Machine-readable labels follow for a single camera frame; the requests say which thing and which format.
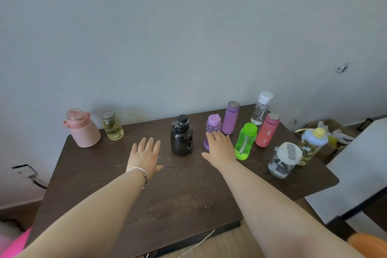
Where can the clear bottle with white cap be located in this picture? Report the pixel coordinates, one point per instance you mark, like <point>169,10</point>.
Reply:
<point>261,109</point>

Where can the white flower plush toy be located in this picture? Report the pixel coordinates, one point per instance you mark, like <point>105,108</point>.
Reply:
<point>337,138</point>

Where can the person's right middle finger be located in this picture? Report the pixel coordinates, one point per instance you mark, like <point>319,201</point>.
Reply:
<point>217,136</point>

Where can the pink jug-shaped water bottle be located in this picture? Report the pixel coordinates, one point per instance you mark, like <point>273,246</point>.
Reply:
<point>82,129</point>

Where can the purple thermos flask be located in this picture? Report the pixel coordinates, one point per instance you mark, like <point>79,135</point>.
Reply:
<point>230,118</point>

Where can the cartoon bottle with blue lid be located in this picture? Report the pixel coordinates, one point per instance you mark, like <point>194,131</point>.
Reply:
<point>311,146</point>

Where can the dark wooden table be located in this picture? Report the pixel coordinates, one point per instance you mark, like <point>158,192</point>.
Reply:
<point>187,191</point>

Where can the person's left hand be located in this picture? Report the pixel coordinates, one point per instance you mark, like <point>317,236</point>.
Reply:
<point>143,159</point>

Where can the black object by wall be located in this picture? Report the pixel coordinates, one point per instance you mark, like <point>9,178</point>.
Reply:
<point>365,124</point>

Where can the green plastic water bottle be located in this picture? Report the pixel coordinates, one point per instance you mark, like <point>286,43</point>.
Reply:
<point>245,143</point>

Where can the person's right hand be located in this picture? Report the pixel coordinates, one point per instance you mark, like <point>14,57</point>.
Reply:
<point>222,152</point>

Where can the small purple water bottle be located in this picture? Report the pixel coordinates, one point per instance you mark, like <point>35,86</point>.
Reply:
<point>212,124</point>

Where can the wall socket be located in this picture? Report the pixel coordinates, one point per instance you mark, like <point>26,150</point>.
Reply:
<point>22,170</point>

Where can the person's right little finger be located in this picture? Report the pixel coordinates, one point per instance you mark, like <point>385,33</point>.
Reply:
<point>230,142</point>

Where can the black water bottle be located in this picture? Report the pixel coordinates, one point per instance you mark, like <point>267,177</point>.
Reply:
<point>181,138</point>

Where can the person's left thumb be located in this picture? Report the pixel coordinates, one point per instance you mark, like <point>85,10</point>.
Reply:
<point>159,168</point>

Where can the wall hook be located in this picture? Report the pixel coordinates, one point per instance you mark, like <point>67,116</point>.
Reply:
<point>342,68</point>

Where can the person's right thumb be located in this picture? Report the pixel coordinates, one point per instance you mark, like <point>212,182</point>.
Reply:
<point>206,156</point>

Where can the white fluffy object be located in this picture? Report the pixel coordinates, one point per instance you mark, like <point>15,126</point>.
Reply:
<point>8,232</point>

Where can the clear cup with white lid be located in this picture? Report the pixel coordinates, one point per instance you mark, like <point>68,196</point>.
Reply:
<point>284,161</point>

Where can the person's left little finger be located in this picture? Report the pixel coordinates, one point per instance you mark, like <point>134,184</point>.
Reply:
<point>134,150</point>

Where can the person's left forearm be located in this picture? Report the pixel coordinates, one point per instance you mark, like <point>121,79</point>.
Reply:
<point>90,215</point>

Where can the yellow-tinted glass jar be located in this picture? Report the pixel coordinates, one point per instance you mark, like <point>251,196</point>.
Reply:
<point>112,127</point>

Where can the pink fabric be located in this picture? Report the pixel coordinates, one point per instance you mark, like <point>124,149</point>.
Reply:
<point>16,245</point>

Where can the white side table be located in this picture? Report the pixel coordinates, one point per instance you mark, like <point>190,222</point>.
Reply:
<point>359,173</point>

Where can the orange object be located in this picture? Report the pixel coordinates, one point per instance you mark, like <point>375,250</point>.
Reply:
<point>367,245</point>

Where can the person's left middle finger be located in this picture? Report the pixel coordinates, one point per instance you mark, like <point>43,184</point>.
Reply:
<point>149,145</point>

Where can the coral pink thermos flask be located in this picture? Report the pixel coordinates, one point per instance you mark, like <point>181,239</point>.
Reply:
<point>267,130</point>

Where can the person's right forearm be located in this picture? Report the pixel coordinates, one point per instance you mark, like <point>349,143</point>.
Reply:
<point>278,212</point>

